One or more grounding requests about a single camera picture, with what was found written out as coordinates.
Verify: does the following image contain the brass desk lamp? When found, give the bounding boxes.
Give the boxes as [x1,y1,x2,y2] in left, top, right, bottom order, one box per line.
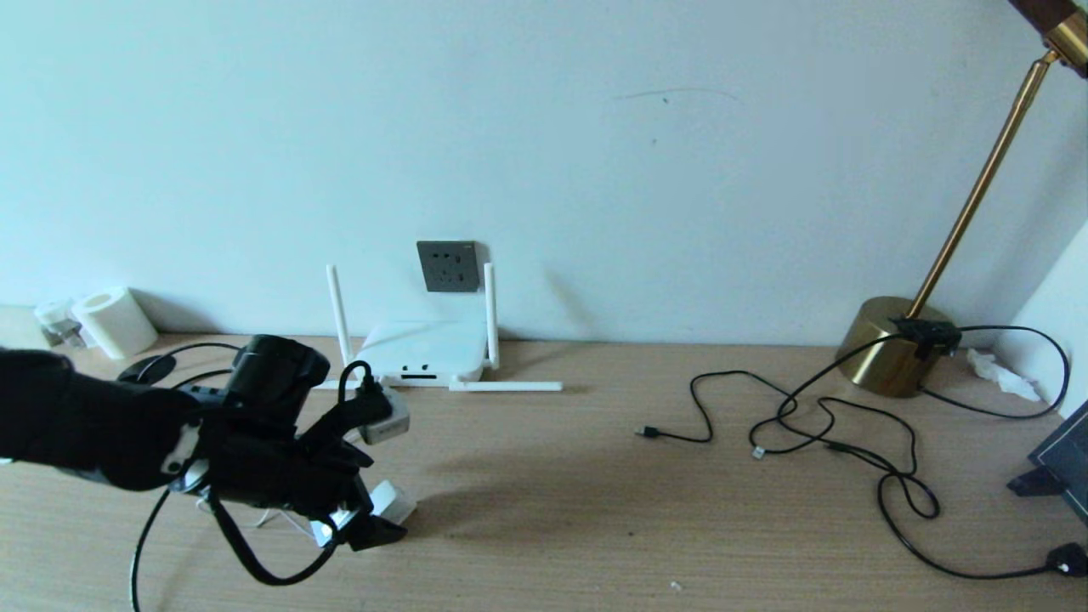
[836,0,1088,399]

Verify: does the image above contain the white router with antennas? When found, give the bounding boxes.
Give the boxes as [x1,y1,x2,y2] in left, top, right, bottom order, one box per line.
[326,263,564,394]

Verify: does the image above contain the black ethernet cable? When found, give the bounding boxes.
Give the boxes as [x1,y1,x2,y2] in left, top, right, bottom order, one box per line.
[130,342,247,612]

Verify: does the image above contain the black cables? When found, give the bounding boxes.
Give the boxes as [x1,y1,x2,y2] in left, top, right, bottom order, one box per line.
[778,316,1088,581]

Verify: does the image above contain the crumpled white tissue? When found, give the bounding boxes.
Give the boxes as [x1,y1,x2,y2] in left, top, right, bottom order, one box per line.
[966,348,1042,403]

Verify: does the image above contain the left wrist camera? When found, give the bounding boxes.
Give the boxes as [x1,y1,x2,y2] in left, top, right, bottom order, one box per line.
[357,387,411,446]

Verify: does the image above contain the thin black USB cable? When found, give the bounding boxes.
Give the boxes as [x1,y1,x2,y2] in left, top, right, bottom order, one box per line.
[634,371,838,460]

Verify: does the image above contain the black plastic stand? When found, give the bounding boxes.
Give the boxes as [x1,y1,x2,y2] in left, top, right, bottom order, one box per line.
[1007,466,1068,497]

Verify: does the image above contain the grey wall socket plate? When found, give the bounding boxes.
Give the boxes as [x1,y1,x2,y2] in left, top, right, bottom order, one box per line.
[416,241,481,293]

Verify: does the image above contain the white power adapter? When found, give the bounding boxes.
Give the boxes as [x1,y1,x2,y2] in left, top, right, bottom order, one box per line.
[367,479,418,524]

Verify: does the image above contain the black left camera cable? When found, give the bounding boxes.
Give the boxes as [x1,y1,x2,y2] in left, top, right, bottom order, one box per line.
[207,360,392,587]

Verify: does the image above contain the small clear jar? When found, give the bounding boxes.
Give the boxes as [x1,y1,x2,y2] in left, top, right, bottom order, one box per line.
[34,299,86,349]

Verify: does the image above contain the white paper roll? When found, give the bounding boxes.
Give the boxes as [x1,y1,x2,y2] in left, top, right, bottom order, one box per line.
[71,286,160,360]

